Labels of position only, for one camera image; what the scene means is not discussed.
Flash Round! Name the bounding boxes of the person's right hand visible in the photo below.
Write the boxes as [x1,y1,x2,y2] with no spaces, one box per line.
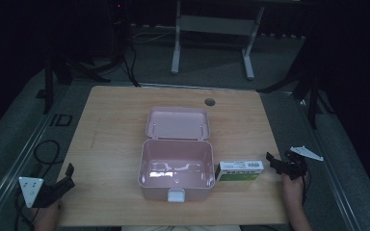
[281,172,310,208]

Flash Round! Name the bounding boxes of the black cable loop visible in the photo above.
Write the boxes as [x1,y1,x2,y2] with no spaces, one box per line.
[33,140,66,168]

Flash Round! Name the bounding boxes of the person's left hand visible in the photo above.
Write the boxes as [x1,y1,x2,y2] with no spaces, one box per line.
[29,197,63,231]

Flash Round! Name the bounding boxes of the pink plastic storage box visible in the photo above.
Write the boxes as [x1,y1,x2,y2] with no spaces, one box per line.
[137,106,216,203]

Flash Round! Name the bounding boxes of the white metal desk frame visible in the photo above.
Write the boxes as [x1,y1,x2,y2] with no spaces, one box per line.
[170,0,267,81]

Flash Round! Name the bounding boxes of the black metal stand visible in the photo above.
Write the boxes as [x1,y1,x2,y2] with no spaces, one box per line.
[36,44,112,116]
[255,61,336,130]

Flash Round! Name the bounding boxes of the black hanging cables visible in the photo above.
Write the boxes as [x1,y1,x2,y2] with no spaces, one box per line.
[109,18,143,89]

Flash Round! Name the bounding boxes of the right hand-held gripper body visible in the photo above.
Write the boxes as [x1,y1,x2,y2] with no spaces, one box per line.
[281,145,325,181]

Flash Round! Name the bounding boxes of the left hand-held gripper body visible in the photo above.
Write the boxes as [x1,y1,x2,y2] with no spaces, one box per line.
[17,176,69,209]

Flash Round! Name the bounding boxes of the green and white medicine box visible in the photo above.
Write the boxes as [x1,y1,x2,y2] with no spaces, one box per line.
[214,160,265,183]

